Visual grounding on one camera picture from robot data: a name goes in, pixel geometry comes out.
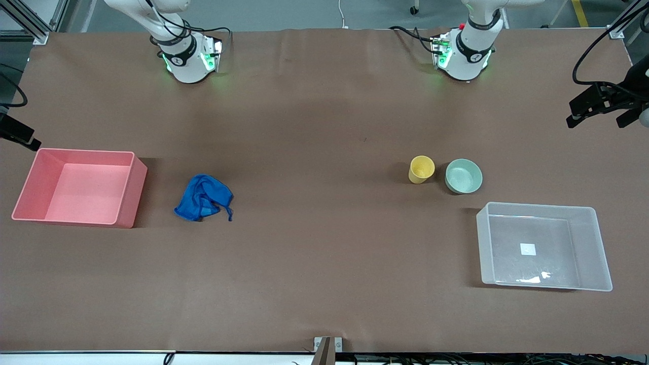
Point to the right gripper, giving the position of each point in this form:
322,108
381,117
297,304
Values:
15,130

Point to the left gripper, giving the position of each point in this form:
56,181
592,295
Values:
617,98

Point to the light green bowl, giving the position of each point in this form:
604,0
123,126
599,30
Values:
462,177

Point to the yellow cup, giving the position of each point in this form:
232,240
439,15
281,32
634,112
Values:
421,170

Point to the blue cloth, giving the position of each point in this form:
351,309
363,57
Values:
197,195

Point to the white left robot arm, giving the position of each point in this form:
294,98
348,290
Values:
464,61

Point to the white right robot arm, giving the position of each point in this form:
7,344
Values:
187,66

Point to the pink plastic bin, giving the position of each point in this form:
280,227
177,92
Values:
86,187

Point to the clear plastic bin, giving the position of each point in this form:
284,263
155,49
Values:
552,228

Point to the white label sticker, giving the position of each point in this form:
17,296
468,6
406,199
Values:
528,249

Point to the caster wheel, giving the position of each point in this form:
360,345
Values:
415,9

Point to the brown paper table cover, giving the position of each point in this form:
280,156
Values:
324,126

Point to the aluminium frame post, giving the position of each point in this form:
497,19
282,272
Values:
617,31
30,25

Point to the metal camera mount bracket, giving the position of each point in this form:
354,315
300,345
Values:
324,350

